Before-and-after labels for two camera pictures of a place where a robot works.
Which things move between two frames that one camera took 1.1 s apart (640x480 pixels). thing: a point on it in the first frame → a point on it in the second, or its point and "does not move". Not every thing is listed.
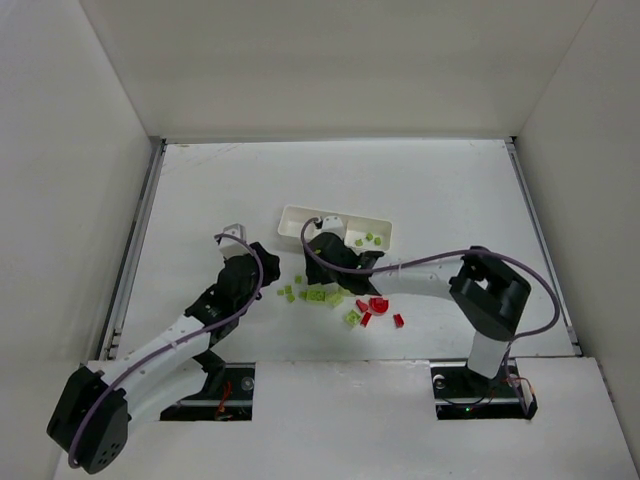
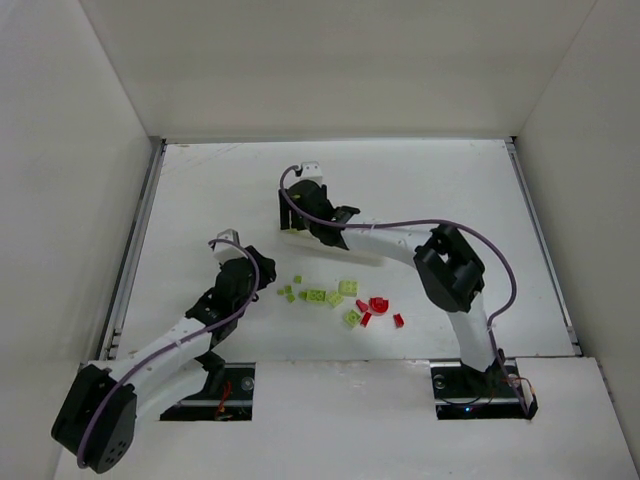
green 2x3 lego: [316, 295] does not move
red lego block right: [398, 320] does not move
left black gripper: [257, 265] does not move
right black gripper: [341, 257] → [292, 208]
